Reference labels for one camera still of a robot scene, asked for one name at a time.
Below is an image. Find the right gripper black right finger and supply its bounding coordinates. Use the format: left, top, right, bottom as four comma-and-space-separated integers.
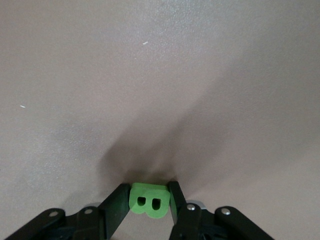
166, 181, 276, 240

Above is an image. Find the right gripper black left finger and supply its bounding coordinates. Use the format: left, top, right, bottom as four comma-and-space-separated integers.
0, 183, 132, 240

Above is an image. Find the green foam letter B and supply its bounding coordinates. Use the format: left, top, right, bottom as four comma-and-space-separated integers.
128, 182, 171, 220

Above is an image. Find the brown table mat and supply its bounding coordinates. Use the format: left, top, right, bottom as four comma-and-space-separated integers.
0, 0, 320, 240

